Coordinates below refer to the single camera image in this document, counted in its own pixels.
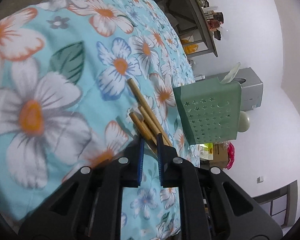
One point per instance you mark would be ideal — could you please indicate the silver refrigerator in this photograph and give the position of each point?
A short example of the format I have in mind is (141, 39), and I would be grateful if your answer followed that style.
(243, 93)

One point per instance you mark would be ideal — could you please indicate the yellow plastic bag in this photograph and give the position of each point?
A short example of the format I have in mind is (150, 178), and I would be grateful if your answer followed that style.
(189, 49)

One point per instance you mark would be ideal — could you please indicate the grey wooden desk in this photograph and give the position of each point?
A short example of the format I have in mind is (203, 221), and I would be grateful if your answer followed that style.
(192, 26)

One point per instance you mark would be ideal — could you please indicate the yellow green rice bag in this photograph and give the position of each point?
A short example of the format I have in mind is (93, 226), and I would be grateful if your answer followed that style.
(206, 151)

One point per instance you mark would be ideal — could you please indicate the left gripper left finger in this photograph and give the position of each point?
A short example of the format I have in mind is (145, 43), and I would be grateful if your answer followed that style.
(88, 205)

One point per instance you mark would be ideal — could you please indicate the wooden chopstick two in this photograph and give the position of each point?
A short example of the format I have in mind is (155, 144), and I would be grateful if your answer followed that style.
(153, 123)

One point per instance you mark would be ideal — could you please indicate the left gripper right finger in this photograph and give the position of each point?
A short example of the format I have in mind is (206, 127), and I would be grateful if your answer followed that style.
(212, 205)

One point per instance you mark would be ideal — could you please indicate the green plastic utensil basket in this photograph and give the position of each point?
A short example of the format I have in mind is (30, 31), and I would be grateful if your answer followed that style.
(209, 110)

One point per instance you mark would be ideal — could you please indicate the wooden chopstick three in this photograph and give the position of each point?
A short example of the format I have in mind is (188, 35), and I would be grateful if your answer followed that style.
(144, 131)

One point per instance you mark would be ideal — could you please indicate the wooden chopstick one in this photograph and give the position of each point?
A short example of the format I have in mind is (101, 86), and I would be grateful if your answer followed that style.
(134, 88)

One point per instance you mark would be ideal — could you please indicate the floral blue tablecloth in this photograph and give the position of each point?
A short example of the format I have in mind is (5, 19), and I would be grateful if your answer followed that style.
(64, 97)

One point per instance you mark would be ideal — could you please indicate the cardboard box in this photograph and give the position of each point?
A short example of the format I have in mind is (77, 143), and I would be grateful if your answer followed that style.
(220, 156)

